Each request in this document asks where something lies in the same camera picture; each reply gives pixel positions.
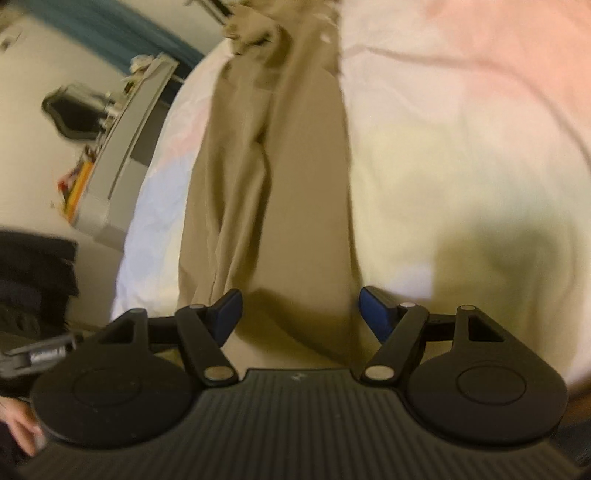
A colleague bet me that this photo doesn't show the beige trousers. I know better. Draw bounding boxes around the beige trousers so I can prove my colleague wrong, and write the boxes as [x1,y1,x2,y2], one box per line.
[178,1,363,368]

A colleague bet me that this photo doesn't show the person's hand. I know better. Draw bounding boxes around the person's hand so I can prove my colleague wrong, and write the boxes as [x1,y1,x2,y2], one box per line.
[1,397,44,457]

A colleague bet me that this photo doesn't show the white dressing table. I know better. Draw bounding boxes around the white dressing table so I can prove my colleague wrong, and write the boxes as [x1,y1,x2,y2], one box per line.
[70,54,182,251]

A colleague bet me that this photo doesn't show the orange tray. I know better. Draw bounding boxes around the orange tray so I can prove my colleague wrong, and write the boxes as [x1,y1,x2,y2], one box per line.
[57,160,94,223]

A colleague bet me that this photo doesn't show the pastel tie-dye duvet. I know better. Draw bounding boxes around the pastel tie-dye duvet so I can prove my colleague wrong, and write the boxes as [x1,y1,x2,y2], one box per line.
[110,0,591,393]

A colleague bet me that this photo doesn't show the black framed vanity mirror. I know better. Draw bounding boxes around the black framed vanity mirror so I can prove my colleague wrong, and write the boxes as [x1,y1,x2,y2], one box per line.
[41,83,115,141]

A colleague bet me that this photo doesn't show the narrow blue curtain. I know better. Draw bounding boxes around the narrow blue curtain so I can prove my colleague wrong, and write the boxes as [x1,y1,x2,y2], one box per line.
[16,0,204,76]

